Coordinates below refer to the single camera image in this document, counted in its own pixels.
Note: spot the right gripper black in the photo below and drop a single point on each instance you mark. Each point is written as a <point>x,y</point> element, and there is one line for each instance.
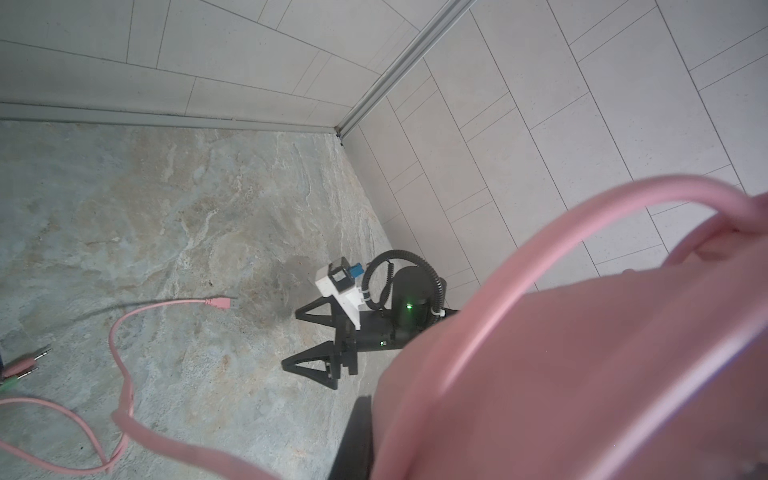
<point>405,314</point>

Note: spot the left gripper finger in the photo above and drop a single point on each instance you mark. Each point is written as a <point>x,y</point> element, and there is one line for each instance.
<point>355,455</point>

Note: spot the pink headphones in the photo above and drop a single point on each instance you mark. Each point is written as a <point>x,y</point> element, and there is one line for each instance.
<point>645,374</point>

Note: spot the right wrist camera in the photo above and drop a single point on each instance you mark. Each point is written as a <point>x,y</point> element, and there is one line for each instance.
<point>338,280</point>

